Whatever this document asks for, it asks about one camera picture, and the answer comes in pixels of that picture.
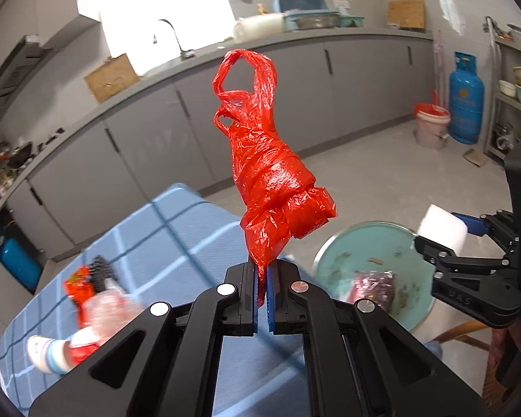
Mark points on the teal dish drainer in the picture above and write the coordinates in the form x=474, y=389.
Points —
x=288, y=21

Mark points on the black wok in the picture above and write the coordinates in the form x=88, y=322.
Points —
x=21, y=156

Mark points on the blue plastic box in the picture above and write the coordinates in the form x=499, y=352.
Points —
x=299, y=3

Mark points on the gas stove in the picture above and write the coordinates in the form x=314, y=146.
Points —
x=50, y=139

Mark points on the metal shelf rack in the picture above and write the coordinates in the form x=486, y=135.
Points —
x=499, y=95

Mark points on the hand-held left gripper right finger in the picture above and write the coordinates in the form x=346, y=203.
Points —
x=271, y=312

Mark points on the blue gas cylinder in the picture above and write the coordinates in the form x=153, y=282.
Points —
x=466, y=100
x=19, y=260

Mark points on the pink red printed plastic bag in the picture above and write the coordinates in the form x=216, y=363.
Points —
x=84, y=347

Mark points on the grey base cabinets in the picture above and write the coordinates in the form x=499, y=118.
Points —
x=156, y=147

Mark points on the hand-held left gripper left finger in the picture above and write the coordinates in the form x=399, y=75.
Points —
x=258, y=312

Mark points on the black range hood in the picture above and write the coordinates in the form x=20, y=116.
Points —
x=13, y=74

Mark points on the small green basket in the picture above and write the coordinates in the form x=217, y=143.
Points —
x=351, y=21

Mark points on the wooden cutting board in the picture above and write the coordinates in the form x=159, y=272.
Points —
x=406, y=15
x=110, y=78

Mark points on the red snack wrapper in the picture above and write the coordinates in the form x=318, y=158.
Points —
x=79, y=284

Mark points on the white black sponge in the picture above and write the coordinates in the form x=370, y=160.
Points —
x=440, y=228

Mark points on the kitchen window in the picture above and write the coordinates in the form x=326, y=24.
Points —
x=165, y=0

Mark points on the teal plastic basin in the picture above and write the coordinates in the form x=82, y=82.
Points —
x=373, y=247

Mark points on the blue checked tablecloth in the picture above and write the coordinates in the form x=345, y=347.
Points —
x=178, y=243

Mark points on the white wall socket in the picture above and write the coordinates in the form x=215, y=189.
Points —
x=341, y=4

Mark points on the cardboard piece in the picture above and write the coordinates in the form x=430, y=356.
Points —
x=475, y=157

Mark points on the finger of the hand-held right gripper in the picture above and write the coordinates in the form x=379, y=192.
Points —
x=471, y=223
x=473, y=264

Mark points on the dark wrapper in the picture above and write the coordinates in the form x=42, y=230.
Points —
x=373, y=286

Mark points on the white plastic tub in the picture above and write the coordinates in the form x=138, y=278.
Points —
x=258, y=27

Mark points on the clear pink plastic bag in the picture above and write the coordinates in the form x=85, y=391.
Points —
x=113, y=312

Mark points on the yellow soap bottle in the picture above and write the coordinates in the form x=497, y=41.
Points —
x=262, y=8

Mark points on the pink bucket with red liner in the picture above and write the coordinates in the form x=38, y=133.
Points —
x=432, y=128

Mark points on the white bowl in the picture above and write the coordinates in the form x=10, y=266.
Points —
x=506, y=88

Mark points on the metal basin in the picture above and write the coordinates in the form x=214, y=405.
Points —
x=314, y=22

